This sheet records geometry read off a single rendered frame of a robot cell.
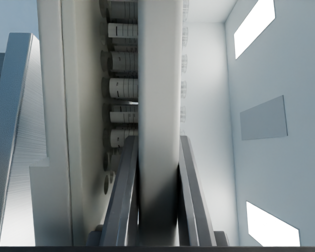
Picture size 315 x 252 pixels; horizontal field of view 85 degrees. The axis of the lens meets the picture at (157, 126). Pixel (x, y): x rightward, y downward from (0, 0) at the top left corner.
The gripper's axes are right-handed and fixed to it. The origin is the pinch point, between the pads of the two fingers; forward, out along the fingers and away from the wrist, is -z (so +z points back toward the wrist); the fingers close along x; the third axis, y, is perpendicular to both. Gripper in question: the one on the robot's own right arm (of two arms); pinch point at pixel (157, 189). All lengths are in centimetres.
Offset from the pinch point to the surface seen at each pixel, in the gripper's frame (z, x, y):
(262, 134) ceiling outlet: -201, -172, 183
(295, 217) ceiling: -87, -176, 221
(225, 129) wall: -289, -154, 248
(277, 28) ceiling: -275, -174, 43
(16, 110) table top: -14.1, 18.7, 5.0
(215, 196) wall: -180, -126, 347
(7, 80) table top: -17.5, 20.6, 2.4
